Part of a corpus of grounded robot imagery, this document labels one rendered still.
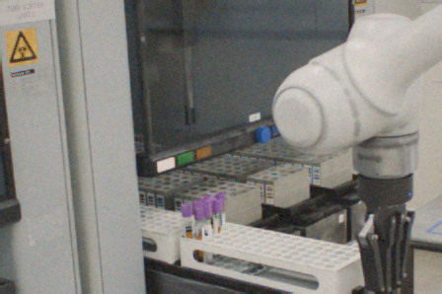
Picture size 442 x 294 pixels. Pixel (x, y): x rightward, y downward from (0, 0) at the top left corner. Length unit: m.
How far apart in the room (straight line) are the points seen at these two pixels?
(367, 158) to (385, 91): 0.20
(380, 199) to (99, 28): 0.48
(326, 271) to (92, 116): 0.41
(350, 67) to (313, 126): 0.08
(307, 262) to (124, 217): 0.30
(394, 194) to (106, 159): 0.44
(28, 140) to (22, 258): 0.17
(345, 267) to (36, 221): 0.44
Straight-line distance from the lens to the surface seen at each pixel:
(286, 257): 1.39
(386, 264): 1.31
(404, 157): 1.25
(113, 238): 1.46
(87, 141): 1.40
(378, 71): 1.07
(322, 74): 1.07
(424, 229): 1.64
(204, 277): 1.47
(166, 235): 1.51
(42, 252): 1.37
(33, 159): 1.33
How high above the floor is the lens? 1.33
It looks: 15 degrees down
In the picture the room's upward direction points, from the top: 3 degrees counter-clockwise
